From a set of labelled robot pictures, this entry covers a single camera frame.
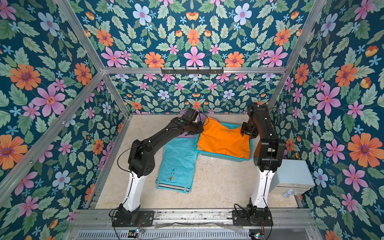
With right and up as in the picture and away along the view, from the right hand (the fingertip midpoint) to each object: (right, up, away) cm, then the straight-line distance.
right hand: (247, 134), depth 93 cm
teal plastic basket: (-14, -13, -4) cm, 20 cm away
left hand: (-26, +4, 0) cm, 27 cm away
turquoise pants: (-44, -22, -5) cm, 49 cm away
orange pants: (-19, -3, +3) cm, 19 cm away
